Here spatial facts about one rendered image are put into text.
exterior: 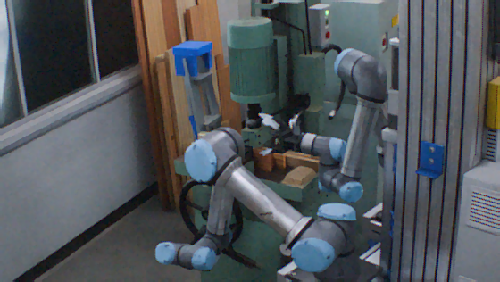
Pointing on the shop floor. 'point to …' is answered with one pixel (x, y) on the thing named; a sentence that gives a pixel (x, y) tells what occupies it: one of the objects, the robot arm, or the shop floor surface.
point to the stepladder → (184, 57)
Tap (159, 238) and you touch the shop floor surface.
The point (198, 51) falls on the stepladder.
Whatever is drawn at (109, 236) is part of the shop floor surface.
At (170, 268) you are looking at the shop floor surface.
